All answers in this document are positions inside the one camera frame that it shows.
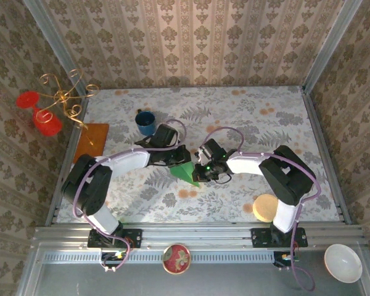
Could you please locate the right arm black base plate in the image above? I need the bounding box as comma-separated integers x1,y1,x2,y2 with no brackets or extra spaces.
250,227,308,249

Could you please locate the orange-brown flat board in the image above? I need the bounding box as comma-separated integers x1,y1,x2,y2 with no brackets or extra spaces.
73,123,110,165

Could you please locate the green cloth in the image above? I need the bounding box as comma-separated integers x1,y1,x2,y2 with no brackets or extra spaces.
168,162,201,188

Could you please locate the red patterned small bowl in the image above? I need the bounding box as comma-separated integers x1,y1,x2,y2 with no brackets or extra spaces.
162,243,192,275

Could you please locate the slotted grey cable duct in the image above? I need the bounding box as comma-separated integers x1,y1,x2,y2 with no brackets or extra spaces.
41,249,280,265

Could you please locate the gold wire curl stand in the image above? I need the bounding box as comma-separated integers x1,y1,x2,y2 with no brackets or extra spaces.
39,68,99,146

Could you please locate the aluminium mounting rail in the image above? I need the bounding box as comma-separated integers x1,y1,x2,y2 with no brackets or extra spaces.
33,221,366,248

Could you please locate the white ceramic bowl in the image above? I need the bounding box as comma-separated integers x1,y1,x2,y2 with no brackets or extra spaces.
323,244,363,284

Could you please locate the grey metal shelf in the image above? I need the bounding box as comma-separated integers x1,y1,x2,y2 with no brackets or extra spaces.
18,243,370,296

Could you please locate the round yellow sponge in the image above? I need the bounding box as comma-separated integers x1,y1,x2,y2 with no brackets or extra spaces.
252,193,279,223

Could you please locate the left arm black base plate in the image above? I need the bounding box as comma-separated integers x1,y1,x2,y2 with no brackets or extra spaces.
87,228,142,249

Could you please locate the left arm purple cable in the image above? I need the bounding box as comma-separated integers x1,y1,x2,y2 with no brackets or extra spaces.
72,118,187,272

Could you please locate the floral tablecloth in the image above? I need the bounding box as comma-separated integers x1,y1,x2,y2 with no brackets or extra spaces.
57,86,340,223

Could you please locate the red plastic goblet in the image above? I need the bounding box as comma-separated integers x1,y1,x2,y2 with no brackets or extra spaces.
16,90,63,137

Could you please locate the blue enamel mug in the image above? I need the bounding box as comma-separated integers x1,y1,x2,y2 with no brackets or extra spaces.
134,108,157,136

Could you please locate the small circuit board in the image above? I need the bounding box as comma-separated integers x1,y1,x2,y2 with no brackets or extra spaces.
273,251,300,268
100,251,126,268

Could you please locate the aluminium frame post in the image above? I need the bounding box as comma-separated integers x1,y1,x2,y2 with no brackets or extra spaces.
21,0,91,100
301,0,363,93

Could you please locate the aluminium table side rail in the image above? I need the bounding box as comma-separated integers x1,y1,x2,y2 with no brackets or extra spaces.
301,88,353,225
45,92,91,226

